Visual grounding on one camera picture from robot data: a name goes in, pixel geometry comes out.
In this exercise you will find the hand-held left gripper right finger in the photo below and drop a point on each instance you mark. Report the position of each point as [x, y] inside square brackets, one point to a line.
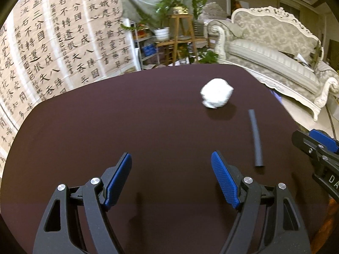
[225, 180]

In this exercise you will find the ornate cream sofa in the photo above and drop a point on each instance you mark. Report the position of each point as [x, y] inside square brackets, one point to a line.
[270, 58]

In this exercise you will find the dark wooden door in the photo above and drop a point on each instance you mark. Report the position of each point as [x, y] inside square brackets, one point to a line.
[333, 55]

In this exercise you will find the small leafy floor plant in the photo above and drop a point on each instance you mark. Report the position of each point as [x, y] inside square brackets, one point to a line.
[209, 57]

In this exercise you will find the ornate cream armchair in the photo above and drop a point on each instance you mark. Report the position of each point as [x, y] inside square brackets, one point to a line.
[214, 13]

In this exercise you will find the metal shelf rack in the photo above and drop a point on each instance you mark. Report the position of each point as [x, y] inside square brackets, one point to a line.
[139, 47]

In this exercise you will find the plant in patterned pot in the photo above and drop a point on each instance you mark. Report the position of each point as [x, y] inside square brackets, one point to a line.
[181, 2]

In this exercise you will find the magazine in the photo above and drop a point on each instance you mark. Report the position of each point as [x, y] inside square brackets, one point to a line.
[299, 59]

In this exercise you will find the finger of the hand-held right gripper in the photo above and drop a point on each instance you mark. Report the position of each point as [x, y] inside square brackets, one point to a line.
[324, 140]
[302, 141]

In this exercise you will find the calligraphy wall hanging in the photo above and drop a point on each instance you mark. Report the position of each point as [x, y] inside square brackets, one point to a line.
[53, 53]

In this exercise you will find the blue plastic crate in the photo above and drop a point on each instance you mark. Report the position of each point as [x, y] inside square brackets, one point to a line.
[148, 50]

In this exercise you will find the wooden plant stand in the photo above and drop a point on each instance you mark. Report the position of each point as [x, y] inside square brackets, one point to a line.
[182, 39]

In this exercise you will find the white paper ball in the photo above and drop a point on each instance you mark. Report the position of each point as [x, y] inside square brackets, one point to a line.
[216, 93]

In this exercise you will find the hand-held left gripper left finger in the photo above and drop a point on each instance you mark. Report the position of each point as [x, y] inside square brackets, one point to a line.
[119, 180]

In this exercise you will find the purple cloth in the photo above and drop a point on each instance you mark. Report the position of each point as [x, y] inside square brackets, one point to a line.
[275, 94]

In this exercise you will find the plant in white pot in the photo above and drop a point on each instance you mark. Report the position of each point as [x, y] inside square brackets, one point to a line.
[162, 33]

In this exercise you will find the black rubber tube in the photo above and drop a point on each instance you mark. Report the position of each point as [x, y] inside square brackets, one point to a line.
[256, 140]

